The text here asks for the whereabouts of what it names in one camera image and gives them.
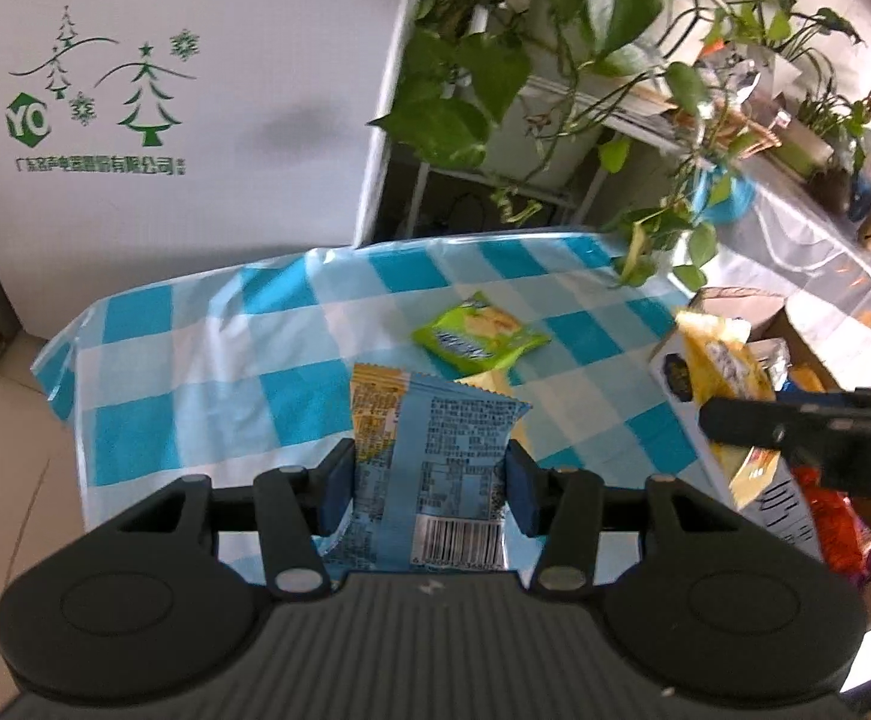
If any brown cardboard box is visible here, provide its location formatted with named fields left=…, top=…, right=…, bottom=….
left=684, top=286, right=871, bottom=620

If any light blue snack packet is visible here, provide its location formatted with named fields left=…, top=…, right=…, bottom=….
left=322, top=362, right=533, bottom=572

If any metal plant stand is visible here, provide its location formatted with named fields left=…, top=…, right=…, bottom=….
left=404, top=0, right=611, bottom=235

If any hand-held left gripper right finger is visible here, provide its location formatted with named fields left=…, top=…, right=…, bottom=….
left=506, top=441, right=771, bottom=593

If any green snack packet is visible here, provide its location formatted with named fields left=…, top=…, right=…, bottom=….
left=412, top=291, right=552, bottom=376

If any brown round object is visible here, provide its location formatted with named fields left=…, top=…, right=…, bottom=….
left=810, top=163, right=854, bottom=216

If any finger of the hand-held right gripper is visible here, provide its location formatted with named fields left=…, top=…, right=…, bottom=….
left=698, top=396, right=845, bottom=470
left=780, top=387, right=871, bottom=425

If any wicker basket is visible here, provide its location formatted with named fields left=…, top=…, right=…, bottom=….
left=674, top=99, right=783, bottom=160

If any green round plant pot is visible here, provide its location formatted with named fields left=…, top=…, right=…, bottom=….
left=771, top=120, right=836, bottom=179

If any red noodle snack packet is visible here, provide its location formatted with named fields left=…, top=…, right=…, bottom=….
left=791, top=465, right=871, bottom=587

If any small leafy potted plant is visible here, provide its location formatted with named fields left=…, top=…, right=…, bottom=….
left=795, top=82, right=871, bottom=160

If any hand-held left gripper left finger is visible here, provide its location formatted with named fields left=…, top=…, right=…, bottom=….
left=92, top=435, right=359, bottom=599

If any blue plastic bag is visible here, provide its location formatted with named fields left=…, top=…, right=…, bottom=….
left=690, top=167, right=761, bottom=226

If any large green pothos plant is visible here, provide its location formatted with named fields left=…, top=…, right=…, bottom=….
left=367, top=0, right=867, bottom=293

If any yellow biscuit packet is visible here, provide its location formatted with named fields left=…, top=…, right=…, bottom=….
left=674, top=311, right=791, bottom=512

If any yellow snack packet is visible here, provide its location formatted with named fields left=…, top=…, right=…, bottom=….
left=456, top=370, right=537, bottom=467

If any white appliance with green print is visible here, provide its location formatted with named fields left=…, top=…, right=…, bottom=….
left=0, top=0, right=425, bottom=368

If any blue white checkered tablecloth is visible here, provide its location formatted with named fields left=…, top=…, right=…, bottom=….
left=31, top=231, right=708, bottom=595

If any white carton snack box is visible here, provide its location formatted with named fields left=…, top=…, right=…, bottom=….
left=647, top=336, right=828, bottom=565

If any side table with clear cover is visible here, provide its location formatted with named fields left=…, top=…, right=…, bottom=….
left=711, top=178, right=871, bottom=362

